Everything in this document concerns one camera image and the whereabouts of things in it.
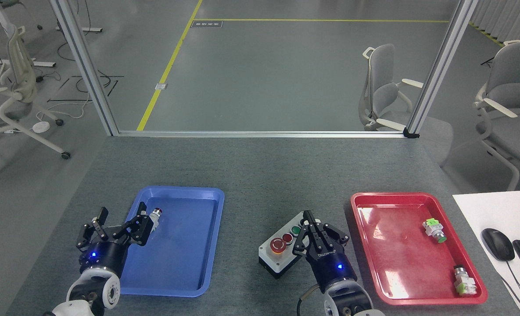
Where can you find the white round floor device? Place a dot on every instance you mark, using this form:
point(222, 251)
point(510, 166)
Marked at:
point(41, 127)

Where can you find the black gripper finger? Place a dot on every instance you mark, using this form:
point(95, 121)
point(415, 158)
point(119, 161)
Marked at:
point(308, 241)
point(332, 237)
point(143, 230)
point(86, 237)

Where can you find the green push button switch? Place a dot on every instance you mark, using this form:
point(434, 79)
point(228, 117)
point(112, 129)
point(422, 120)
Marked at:
point(433, 229)

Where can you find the red plastic tray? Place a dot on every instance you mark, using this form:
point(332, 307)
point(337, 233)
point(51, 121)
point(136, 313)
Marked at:
point(409, 259)

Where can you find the white desk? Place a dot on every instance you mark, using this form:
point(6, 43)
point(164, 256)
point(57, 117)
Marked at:
point(492, 210)

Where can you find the white desk foot bar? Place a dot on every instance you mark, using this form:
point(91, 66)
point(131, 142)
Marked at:
point(84, 29)
point(42, 64)

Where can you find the red push button orange block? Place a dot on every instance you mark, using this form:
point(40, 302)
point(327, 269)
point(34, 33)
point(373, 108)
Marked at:
point(156, 215)

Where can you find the silver aluminium frame crossbar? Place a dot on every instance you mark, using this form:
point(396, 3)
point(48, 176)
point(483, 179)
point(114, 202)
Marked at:
point(260, 134)

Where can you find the grey office chair white arms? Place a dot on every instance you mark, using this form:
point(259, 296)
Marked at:
point(385, 92)

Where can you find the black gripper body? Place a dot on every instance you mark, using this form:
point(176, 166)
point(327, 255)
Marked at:
point(332, 265)
point(106, 256)

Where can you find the silver floor socket plate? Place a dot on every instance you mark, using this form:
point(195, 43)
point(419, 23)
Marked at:
point(161, 86)

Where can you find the white pleated curtain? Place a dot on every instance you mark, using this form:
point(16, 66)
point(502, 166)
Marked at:
point(510, 17)

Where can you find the grey wheeled office chair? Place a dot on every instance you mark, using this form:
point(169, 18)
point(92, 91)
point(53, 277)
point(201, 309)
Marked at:
point(18, 92)

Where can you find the blue plastic tray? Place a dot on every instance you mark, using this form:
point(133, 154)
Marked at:
point(181, 250)

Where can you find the large grey office chair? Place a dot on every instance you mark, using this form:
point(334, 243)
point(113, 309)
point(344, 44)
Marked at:
point(514, 74)

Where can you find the dark floor label sign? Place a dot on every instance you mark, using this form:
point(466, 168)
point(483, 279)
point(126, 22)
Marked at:
point(206, 24)

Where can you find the silver aluminium frame post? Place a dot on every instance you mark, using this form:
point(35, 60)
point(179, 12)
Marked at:
point(86, 70)
point(439, 66)

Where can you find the silver switch green block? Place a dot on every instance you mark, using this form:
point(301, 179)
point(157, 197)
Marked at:
point(464, 281)

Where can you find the black computer mouse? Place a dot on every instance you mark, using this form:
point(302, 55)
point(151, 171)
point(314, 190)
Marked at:
point(498, 243)

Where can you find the grey four-button control box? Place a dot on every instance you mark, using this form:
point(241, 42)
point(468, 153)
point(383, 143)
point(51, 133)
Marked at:
point(279, 259)

